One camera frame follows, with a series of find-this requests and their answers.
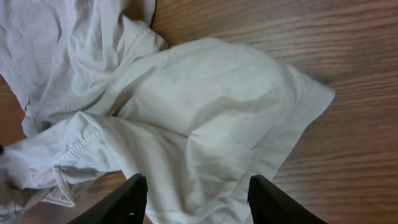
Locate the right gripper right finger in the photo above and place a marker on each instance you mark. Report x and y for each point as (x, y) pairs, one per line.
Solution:
(270, 205)

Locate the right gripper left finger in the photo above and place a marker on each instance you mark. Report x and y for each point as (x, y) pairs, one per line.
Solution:
(125, 205)

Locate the beige shorts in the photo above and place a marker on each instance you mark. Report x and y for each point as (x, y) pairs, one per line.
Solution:
(102, 92)

